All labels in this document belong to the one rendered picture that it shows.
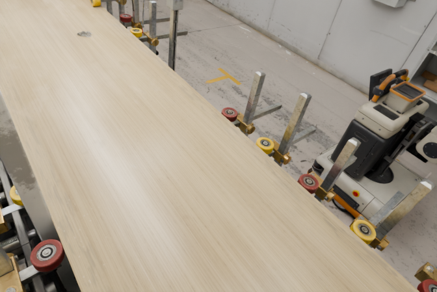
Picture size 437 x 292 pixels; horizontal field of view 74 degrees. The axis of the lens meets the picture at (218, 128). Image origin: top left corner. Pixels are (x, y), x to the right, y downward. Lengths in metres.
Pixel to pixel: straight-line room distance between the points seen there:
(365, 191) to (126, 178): 1.69
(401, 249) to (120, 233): 2.03
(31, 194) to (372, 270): 1.04
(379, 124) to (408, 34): 1.93
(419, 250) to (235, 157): 1.76
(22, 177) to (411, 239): 2.44
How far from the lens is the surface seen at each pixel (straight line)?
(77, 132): 1.30
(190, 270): 0.93
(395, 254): 2.49
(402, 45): 3.86
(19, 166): 0.87
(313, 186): 1.22
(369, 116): 2.06
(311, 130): 1.62
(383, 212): 1.42
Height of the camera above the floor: 1.75
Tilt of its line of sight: 40 degrees down
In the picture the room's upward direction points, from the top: 11 degrees clockwise
